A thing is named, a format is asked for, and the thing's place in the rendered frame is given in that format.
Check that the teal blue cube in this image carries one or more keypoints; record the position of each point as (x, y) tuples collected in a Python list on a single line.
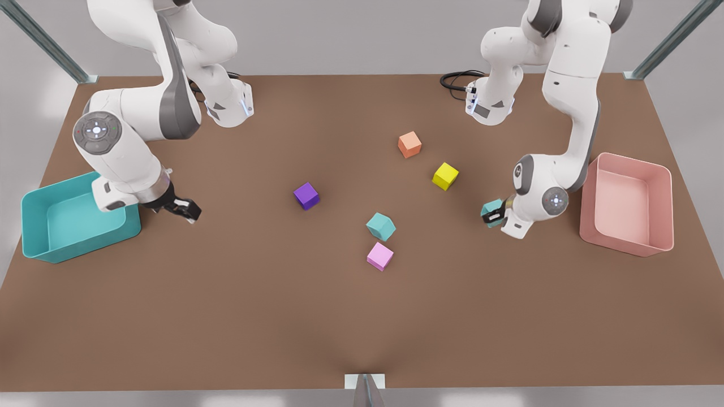
[(380, 226), (490, 206)]

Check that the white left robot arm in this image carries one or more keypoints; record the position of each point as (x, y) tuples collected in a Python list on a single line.
[(571, 85)]

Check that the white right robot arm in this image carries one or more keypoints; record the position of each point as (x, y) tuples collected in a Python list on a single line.
[(136, 107)]

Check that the yellow cube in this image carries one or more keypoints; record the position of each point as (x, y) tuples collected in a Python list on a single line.
[(445, 176)]

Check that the orange cube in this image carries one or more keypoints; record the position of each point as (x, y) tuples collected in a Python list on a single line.
[(409, 144)]

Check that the teal plastic bin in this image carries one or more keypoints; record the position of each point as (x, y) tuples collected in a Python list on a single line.
[(68, 240)]

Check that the pink plastic bin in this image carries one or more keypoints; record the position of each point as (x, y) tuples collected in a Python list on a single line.
[(622, 203)]

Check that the pink cube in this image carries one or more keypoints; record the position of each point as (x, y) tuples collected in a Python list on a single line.
[(379, 256)]

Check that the purple cube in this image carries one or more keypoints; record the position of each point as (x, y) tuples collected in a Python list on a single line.
[(306, 196)]

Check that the silver frame post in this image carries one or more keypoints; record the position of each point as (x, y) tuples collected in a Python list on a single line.
[(45, 42), (673, 39), (366, 390)]

